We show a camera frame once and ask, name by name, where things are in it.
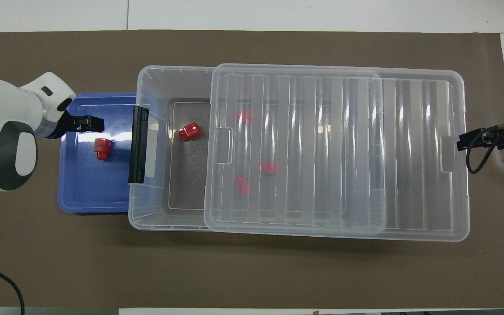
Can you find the blue plastic tray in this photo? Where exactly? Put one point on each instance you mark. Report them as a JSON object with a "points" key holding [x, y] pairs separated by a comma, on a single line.
{"points": [[86, 183]]}

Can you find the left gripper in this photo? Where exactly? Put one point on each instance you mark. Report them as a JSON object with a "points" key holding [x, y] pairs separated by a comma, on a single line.
{"points": [[64, 127]]}

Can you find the clear plastic storage box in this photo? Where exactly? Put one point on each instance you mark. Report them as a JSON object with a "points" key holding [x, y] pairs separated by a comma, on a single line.
{"points": [[182, 175]]}

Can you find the red block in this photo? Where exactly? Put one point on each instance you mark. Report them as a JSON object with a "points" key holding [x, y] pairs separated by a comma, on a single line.
{"points": [[268, 167], [242, 184], [102, 148], [190, 131], [244, 116]]}

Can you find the black box latch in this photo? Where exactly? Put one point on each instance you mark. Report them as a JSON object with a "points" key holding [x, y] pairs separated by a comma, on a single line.
{"points": [[139, 146]]}

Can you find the clear plastic box lid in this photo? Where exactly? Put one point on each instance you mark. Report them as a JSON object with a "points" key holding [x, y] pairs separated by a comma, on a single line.
{"points": [[335, 153]]}

